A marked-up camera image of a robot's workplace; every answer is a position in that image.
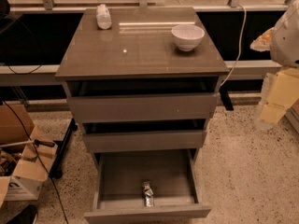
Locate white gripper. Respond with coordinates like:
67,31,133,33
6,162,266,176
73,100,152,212
250,28,299,131

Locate silver blue redbull can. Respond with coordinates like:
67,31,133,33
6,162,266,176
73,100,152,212
142,181,154,207

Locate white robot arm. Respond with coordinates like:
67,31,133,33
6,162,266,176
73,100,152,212
250,0,299,130

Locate grey drawer cabinet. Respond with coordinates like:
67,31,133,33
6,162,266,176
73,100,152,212
54,6,230,224

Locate grey top drawer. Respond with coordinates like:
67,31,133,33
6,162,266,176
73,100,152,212
67,92,219,123

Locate grey drawer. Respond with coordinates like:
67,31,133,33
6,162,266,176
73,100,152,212
83,119,206,153
84,149,211,224
67,92,219,123

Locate grey middle drawer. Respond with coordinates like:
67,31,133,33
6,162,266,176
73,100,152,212
83,119,206,153

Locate grey bottom drawer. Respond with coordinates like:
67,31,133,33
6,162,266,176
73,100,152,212
84,149,211,224

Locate cardboard box at right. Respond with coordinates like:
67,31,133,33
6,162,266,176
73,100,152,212
286,100,299,133

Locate white ceramic bowl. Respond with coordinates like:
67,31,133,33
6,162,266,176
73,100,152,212
171,24,205,51

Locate black metal stand leg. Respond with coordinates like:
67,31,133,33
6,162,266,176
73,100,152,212
50,119,78,179

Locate open cardboard box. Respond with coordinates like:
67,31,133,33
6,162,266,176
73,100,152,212
0,105,58,206

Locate metal window rail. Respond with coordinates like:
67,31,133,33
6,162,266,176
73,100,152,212
0,60,281,87

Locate white power cable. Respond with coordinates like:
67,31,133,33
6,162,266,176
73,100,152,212
220,4,248,89

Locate black handled tool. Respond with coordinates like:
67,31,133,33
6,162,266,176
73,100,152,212
0,139,55,148

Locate black floor cable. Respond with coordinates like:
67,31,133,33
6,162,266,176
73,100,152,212
2,100,70,224

